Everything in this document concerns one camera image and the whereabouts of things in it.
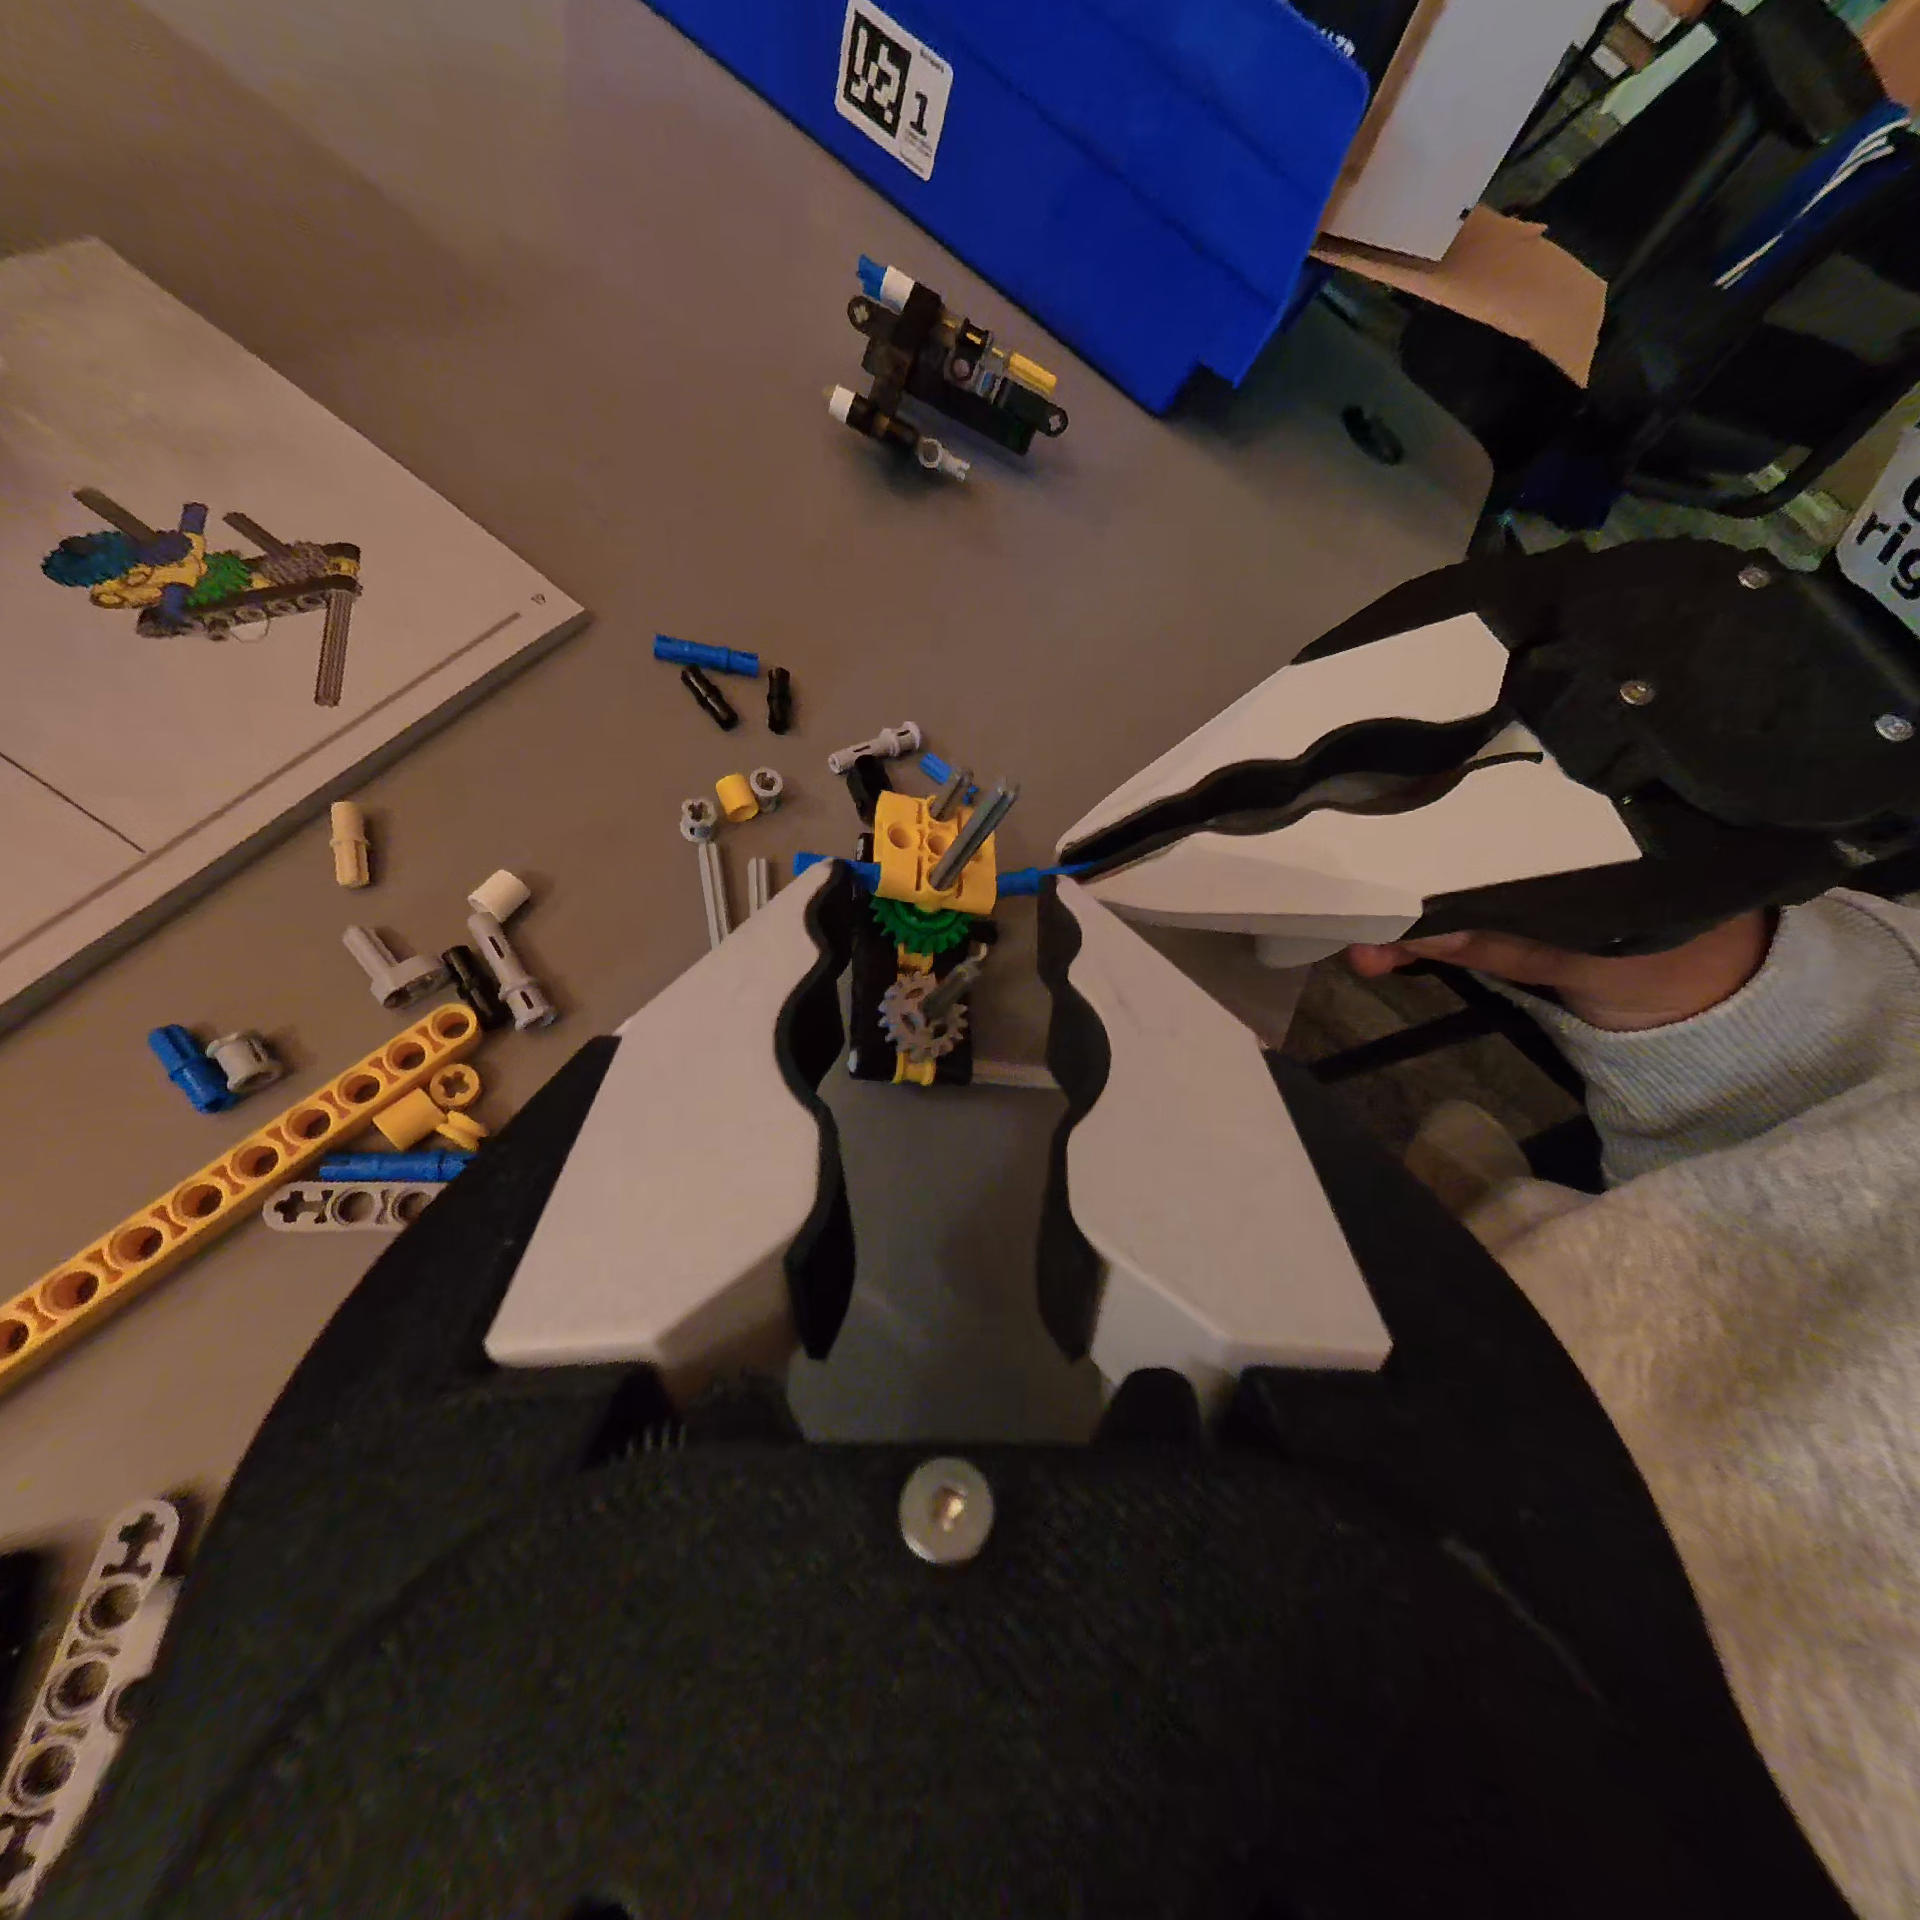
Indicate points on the cardboard box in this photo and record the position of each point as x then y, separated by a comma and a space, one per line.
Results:
1500, 283

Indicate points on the black lego connector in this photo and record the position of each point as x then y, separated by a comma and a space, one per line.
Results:
863, 791

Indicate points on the blue lego connector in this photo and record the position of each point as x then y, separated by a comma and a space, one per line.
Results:
184, 1066

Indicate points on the lego instruction booklet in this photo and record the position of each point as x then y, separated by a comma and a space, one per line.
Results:
224, 721

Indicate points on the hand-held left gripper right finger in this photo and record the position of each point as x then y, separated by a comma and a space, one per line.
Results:
1231, 1200

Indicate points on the person's right forearm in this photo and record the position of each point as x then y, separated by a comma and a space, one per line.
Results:
1771, 1049

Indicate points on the yellow black lego gear assembly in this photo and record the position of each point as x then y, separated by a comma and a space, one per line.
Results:
916, 840

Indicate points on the person's right hand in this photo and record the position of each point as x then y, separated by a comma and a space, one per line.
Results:
1621, 989

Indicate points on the light grey lego axle pin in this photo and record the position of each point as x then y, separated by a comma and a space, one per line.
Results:
879, 745

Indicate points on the tan lego pin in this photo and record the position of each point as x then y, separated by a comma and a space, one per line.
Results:
351, 844

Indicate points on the black lego subassembly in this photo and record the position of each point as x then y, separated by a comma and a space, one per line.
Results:
931, 345

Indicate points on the yellow lego connector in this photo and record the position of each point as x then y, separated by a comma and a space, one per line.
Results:
412, 1119

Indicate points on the short blue lego pin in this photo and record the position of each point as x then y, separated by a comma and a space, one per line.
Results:
942, 771

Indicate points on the white lego bush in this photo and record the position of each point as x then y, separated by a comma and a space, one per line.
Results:
500, 895

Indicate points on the light grey lego beam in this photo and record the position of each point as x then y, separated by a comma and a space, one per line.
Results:
107, 1621

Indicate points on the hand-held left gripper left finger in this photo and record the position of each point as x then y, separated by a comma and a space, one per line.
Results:
662, 1200

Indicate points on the blue plastic storage bin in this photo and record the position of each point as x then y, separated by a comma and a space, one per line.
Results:
1126, 194

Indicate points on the long light grey lego axle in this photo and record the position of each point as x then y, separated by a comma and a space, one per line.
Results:
760, 884
713, 901

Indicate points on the long blue lego pin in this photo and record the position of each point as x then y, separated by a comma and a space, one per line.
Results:
389, 1165
704, 651

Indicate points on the yellow lego bush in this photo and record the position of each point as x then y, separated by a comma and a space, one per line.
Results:
735, 795

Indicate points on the short grey lego beam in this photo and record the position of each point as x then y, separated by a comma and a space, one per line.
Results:
352, 1208

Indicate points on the grey round lego connector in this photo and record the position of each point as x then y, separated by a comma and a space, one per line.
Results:
248, 1060

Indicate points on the grey lego bush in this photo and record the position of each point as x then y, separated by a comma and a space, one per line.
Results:
697, 818
767, 786

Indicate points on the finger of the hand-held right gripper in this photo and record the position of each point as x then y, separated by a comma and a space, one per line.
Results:
1425, 848
1349, 682

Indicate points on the grey zip sweatshirt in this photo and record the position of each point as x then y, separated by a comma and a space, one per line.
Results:
1725, 1424

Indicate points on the small black lego pin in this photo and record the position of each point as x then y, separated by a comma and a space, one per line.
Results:
470, 983

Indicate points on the long yellow lego beam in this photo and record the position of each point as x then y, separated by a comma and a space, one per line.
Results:
224, 1184

